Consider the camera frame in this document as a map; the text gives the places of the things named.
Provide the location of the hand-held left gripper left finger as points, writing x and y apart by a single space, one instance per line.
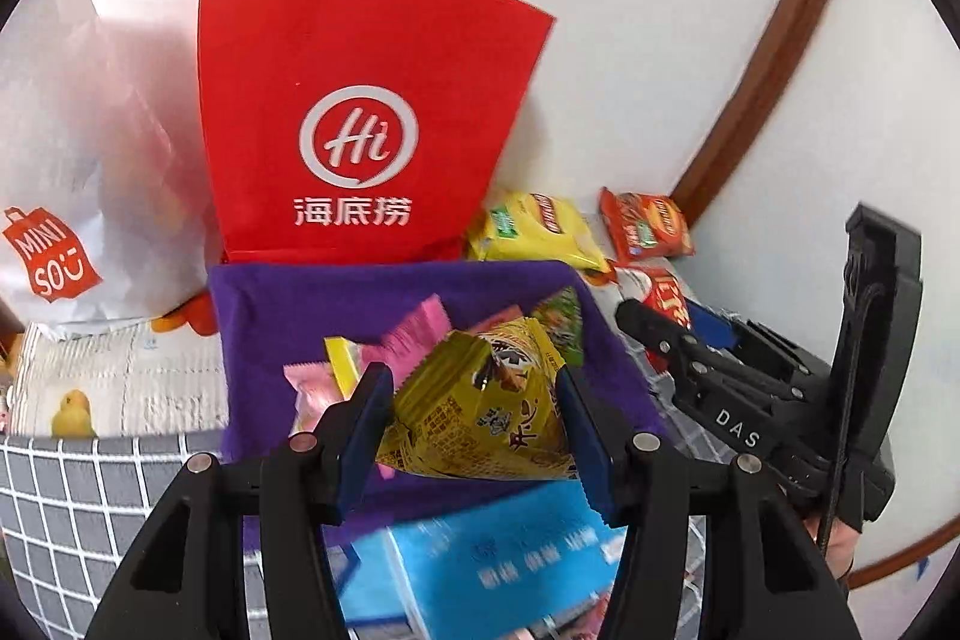
360 452

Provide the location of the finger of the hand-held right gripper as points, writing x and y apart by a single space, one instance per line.
709 325
664 340

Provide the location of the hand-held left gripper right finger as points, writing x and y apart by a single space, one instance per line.
592 452

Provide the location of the white red snack packet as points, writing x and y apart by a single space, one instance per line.
664 295

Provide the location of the pink peach candy packet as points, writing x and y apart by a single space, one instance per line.
315 392

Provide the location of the green snack packet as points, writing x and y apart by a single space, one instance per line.
559 317

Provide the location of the yellow snack packet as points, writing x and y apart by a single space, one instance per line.
480 415

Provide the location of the large pink snack packet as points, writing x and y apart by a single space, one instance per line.
412 340

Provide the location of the purple cloth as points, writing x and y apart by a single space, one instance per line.
255 347

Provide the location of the person's right forearm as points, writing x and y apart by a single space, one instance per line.
832 550

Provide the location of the orange chips bag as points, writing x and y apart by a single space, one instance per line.
649 224

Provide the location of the blue tissue pack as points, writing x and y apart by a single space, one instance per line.
487 565

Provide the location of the yellow chips bag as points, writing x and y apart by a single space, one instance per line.
540 231

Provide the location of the grey checked tablecloth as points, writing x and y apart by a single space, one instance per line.
67 505

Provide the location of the white plastic shopping bag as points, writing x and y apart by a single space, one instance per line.
90 160

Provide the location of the red paper bag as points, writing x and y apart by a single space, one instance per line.
337 48

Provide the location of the brown wooden door frame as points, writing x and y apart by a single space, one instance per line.
780 55

